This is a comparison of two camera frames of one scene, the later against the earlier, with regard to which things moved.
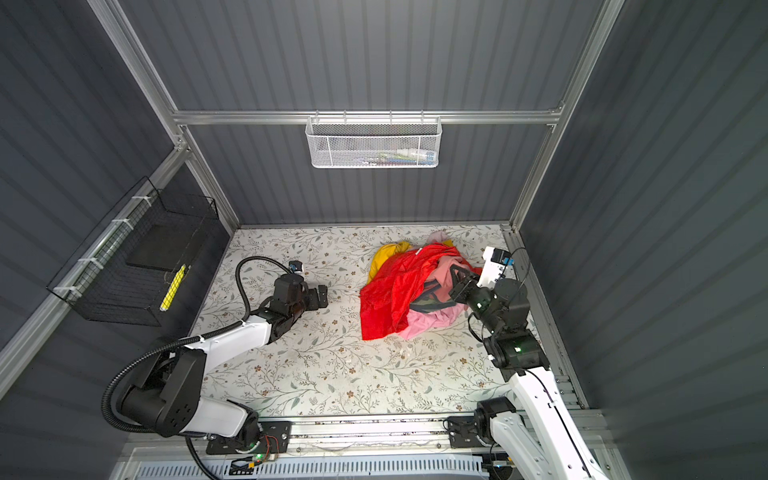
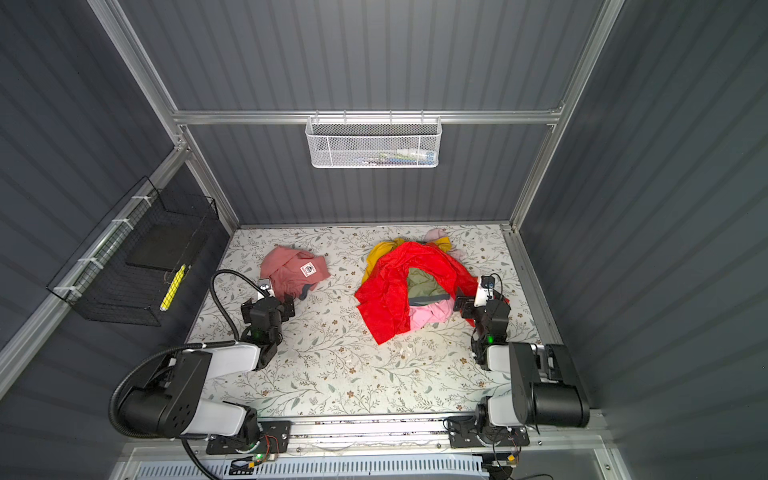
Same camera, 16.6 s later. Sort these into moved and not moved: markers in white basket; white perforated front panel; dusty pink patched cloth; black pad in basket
Moved: dusty pink patched cloth
Not moved: white perforated front panel; black pad in basket; markers in white basket
